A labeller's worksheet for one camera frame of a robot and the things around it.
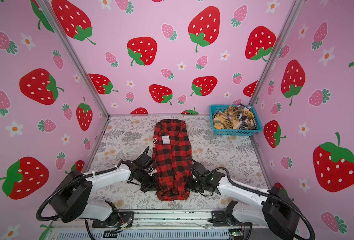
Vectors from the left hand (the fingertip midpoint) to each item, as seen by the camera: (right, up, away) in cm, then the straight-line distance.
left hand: (162, 189), depth 80 cm
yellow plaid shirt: (+52, +42, +27) cm, 72 cm away
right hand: (+11, +1, -1) cm, 11 cm away
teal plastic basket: (+37, +49, +36) cm, 71 cm away
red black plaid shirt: (+4, +15, +15) cm, 22 cm away
